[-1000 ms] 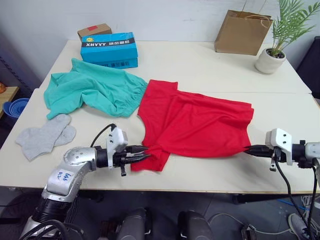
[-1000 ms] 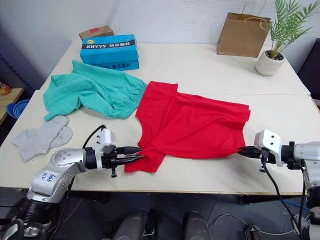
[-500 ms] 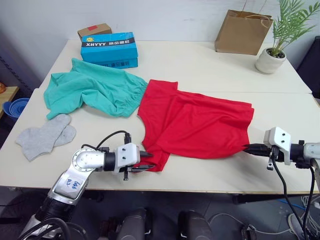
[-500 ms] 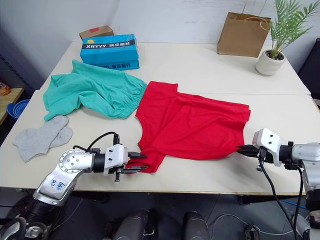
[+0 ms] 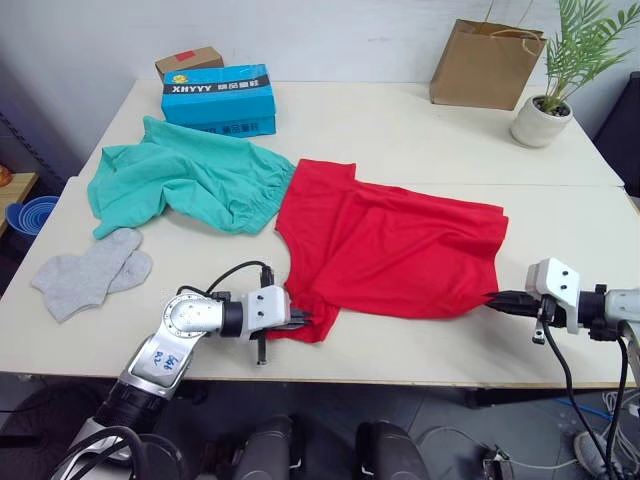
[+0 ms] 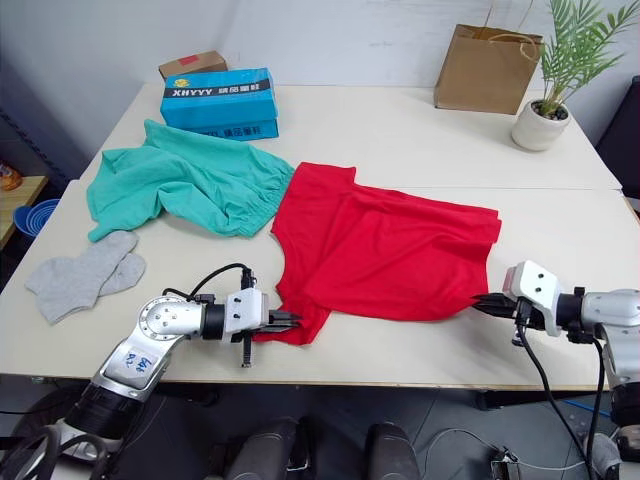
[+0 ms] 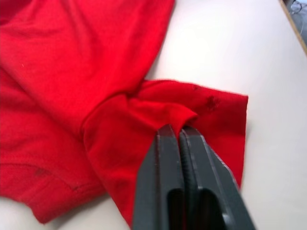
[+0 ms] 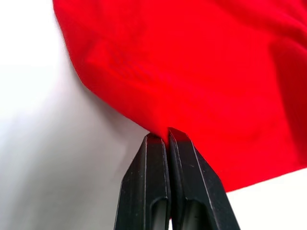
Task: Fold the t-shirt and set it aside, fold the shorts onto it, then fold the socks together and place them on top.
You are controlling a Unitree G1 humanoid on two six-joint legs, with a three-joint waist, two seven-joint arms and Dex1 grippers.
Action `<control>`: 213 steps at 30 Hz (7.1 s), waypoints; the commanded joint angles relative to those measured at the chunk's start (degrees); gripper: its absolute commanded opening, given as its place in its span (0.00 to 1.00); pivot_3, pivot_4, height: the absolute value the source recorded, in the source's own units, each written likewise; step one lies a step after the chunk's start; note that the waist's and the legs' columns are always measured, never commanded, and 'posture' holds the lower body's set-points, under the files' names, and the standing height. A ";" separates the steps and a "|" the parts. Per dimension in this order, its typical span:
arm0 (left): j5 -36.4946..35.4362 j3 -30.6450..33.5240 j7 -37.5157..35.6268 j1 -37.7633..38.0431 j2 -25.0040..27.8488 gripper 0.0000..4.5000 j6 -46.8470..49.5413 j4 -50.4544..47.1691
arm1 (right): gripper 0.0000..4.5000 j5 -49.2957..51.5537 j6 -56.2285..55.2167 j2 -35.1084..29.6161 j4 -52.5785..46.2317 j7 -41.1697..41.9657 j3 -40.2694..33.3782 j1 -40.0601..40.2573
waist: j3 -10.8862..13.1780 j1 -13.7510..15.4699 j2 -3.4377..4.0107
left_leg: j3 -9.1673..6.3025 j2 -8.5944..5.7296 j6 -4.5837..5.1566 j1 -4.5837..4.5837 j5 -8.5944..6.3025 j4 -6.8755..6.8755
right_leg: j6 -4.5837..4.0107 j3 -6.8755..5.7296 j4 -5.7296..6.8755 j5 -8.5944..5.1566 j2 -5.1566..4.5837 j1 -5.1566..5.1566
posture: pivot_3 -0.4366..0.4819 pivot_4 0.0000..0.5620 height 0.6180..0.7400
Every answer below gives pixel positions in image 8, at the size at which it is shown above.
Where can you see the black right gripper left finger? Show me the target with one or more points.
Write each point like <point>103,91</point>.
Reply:
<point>146,182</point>

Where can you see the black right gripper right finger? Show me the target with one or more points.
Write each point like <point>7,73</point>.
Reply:
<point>199,189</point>

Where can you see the red t-shirt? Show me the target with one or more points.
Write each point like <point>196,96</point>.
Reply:
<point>192,72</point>

